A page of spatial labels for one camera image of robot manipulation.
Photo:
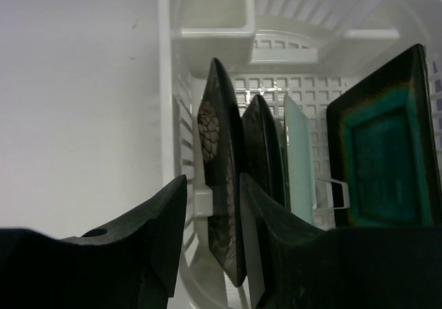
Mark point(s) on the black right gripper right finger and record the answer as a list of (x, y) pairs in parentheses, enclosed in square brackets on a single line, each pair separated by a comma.
[(293, 264)]

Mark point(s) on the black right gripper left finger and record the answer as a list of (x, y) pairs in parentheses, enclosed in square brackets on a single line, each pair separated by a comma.
[(129, 262)]

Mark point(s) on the small black floral plate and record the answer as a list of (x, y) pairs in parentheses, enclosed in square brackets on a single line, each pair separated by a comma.
[(264, 158)]

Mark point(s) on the large black floral plate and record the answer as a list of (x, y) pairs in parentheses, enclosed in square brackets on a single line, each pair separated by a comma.
[(224, 159)]

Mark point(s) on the white plastic dish rack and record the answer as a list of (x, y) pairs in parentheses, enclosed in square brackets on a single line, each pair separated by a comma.
[(309, 50)]

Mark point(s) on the pale green plate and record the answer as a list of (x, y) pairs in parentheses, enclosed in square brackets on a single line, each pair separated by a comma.
[(300, 164)]

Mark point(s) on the black teal square plate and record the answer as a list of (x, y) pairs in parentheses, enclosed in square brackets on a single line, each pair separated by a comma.
[(381, 144)]

